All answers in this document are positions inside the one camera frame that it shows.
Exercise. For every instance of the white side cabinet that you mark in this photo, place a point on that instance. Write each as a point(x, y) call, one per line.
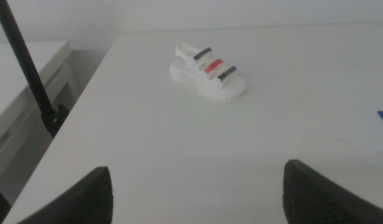
point(10, 77)

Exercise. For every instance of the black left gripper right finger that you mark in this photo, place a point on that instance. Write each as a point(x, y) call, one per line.
point(306, 199)

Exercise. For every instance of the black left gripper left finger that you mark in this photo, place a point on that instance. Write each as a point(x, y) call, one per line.
point(88, 202)

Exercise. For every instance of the black stand pole with clamp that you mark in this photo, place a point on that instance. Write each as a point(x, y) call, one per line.
point(24, 59)

